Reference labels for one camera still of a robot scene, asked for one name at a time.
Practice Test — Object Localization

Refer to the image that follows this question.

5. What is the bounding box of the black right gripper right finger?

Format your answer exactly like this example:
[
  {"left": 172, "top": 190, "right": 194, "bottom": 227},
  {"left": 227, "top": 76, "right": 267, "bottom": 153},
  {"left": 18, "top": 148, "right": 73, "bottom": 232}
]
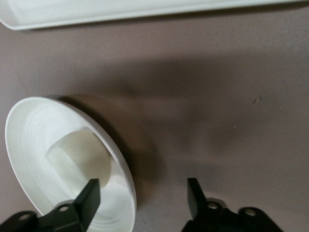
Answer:
[{"left": 181, "top": 177, "right": 284, "bottom": 232}]

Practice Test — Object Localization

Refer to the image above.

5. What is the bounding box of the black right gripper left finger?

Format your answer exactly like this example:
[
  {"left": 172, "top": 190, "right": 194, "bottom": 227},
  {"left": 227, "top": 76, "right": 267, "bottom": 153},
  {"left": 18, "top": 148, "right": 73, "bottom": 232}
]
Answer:
[{"left": 0, "top": 178, "right": 101, "bottom": 232}]

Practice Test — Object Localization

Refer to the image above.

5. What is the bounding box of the round cream plate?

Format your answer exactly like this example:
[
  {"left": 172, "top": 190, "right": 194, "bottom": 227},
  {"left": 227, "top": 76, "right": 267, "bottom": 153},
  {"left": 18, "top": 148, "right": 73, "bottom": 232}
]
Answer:
[{"left": 4, "top": 96, "right": 137, "bottom": 232}]

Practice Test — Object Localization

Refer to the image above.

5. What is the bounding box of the pale steamed bun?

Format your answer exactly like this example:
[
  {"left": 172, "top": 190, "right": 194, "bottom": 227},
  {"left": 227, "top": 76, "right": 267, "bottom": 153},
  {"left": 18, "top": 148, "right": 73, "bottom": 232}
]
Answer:
[{"left": 45, "top": 130, "right": 113, "bottom": 190}]

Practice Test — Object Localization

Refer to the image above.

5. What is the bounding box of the cream rabbit print tray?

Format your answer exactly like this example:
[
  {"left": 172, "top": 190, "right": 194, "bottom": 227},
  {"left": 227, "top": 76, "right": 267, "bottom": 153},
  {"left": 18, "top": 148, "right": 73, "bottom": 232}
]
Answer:
[{"left": 0, "top": 0, "right": 309, "bottom": 31}]

